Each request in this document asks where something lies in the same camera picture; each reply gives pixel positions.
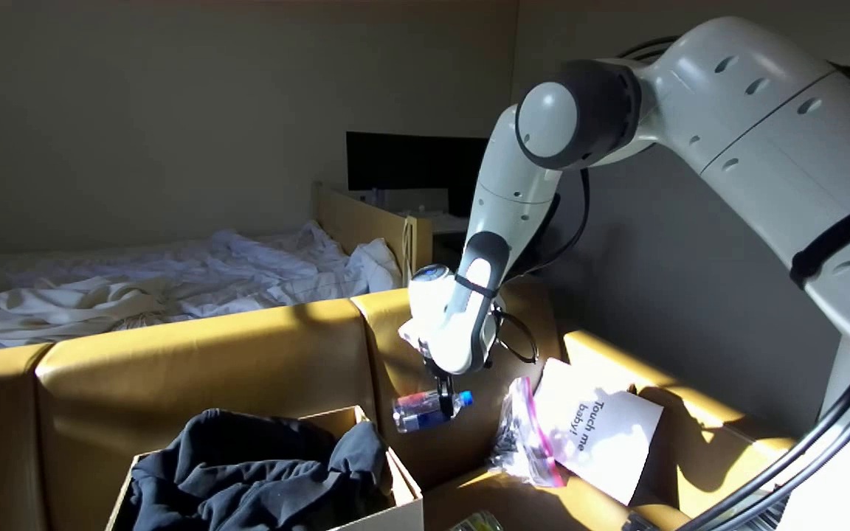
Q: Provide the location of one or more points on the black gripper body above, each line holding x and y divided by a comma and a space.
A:
448, 374

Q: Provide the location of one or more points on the clear water bottle blue cap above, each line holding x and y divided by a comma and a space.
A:
414, 411

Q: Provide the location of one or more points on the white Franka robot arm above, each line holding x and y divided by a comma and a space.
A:
761, 108

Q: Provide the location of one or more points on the white cardboard box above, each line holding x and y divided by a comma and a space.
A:
399, 502

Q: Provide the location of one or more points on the clear purple plastic bag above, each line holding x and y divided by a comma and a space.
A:
525, 433

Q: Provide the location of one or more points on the small green object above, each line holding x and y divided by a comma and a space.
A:
475, 520

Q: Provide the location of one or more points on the white topped desk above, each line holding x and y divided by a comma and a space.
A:
448, 225

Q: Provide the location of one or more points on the dark navy crumpled clothing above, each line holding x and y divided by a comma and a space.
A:
250, 473

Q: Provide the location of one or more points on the black computer monitor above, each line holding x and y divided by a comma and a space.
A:
407, 161

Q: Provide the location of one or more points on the tan leather sofa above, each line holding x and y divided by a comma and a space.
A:
199, 363

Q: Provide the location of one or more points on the white crumpled bedsheet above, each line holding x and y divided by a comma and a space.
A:
171, 282

